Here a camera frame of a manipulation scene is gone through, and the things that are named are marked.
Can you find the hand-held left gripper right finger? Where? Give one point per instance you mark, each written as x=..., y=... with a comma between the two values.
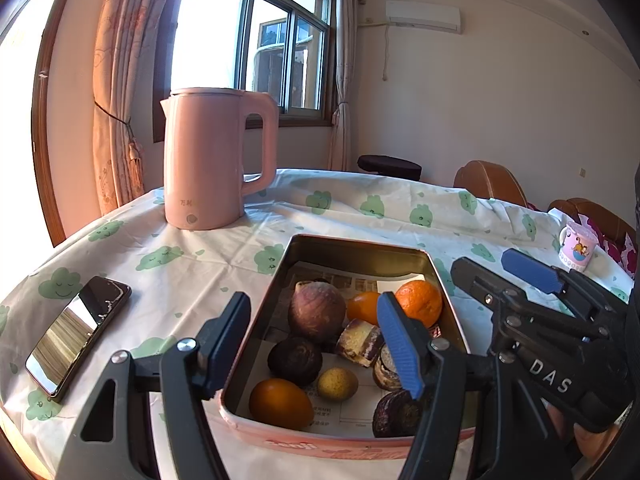
x=400, y=345

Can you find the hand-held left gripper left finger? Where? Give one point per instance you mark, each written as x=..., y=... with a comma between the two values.
x=230, y=340

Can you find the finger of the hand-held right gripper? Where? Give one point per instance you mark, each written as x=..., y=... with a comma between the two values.
x=480, y=282
x=530, y=270

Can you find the large orange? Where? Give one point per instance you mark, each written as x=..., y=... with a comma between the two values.
x=419, y=302

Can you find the small orange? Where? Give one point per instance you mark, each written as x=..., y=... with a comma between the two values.
x=365, y=307

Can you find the purple wrinkled passion fruit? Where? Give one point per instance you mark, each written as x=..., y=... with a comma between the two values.
x=395, y=412

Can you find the dark round passion fruit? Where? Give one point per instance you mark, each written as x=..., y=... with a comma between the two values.
x=295, y=360

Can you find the tan longan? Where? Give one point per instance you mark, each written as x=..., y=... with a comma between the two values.
x=337, y=384

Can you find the medium orange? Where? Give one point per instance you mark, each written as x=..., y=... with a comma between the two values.
x=280, y=402

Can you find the brown purple round fruit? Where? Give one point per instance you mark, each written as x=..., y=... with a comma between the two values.
x=317, y=310

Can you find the pink tin box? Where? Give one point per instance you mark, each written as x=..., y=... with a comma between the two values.
x=350, y=255

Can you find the person's right hand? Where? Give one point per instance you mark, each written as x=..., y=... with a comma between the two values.
x=592, y=442

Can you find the pink cartoon cup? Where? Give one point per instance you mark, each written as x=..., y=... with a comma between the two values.
x=577, y=250

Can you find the floral red white cushion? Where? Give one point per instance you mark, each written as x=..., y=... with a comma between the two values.
x=617, y=255

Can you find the brown leather sofa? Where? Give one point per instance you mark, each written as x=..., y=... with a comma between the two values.
x=600, y=215

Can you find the brown leather armchair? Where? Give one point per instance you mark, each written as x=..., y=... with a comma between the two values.
x=487, y=180

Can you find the white green printed tablecloth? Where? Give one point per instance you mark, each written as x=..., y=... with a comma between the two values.
x=225, y=240

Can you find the dark round stool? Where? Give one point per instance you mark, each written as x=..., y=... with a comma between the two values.
x=390, y=165

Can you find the black smartphone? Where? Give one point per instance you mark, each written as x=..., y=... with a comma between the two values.
x=75, y=335

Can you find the pink electric kettle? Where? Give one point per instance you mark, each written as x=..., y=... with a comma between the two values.
x=205, y=160

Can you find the beige patterned curtain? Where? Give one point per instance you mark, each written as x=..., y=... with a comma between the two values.
x=342, y=85

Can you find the white air conditioner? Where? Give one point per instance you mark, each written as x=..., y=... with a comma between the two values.
x=422, y=16

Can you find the pink patterned curtain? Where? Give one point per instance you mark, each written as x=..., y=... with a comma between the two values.
x=125, y=60

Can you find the sliding glass window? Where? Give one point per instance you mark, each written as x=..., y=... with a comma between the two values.
x=240, y=35

